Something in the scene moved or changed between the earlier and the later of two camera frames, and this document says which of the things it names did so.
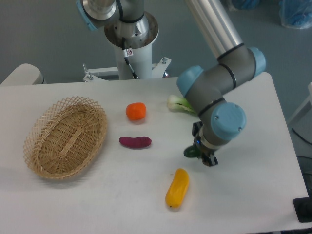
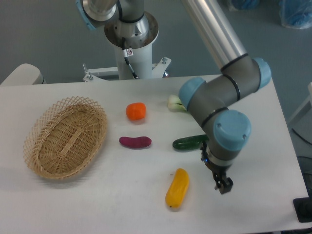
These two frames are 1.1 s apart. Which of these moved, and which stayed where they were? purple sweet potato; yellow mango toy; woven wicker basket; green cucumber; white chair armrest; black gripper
Moved: black gripper; green cucumber
Stayed: purple sweet potato; woven wicker basket; white chair armrest; yellow mango toy
